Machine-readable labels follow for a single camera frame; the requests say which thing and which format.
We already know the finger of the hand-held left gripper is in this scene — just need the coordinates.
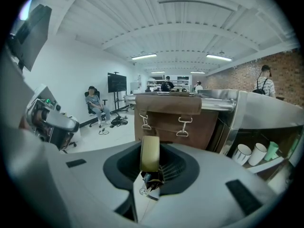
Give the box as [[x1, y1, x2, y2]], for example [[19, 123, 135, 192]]
[[48, 108, 80, 150]]

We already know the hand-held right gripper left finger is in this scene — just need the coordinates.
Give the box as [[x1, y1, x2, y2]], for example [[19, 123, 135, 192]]
[[4, 126, 143, 228]]

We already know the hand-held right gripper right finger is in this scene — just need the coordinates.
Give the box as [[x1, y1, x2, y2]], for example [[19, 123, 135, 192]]
[[139, 143, 285, 228]]

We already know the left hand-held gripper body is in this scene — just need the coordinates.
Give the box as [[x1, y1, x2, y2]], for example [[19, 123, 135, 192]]
[[25, 84, 62, 143]]

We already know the beige tape roll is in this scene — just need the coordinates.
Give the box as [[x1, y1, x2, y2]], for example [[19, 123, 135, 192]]
[[139, 136, 161, 172]]

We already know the person's left forearm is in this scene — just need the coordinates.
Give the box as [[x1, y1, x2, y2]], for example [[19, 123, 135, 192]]
[[18, 116, 34, 131]]

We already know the brown canvas laundry cart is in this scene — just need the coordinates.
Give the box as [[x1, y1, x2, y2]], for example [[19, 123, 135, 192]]
[[134, 93, 232, 155]]

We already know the steel cart with brown bag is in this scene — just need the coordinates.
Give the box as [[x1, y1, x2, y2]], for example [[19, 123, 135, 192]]
[[123, 88, 304, 200]]

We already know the person's left hand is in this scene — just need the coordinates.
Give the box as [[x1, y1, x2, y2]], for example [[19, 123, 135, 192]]
[[32, 105, 49, 130]]

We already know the black office chair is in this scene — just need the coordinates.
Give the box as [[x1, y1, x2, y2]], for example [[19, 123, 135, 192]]
[[84, 91, 109, 128]]

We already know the black gear bag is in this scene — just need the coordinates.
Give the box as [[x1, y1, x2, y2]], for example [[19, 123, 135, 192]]
[[110, 116, 129, 127]]

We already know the black monitor stand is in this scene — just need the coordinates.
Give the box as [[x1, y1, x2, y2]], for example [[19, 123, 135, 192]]
[[111, 71, 130, 113]]

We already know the large black monitor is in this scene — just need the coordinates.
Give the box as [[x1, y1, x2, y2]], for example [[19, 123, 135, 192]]
[[107, 72, 127, 94]]

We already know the mint green cup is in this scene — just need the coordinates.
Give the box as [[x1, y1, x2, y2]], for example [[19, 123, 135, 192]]
[[265, 141, 279, 162]]

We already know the black backpack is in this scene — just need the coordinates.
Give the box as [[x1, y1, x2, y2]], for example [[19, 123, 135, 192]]
[[253, 78, 267, 95]]

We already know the white shelving unit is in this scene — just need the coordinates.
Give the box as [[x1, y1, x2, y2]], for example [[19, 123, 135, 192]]
[[146, 75, 192, 92]]

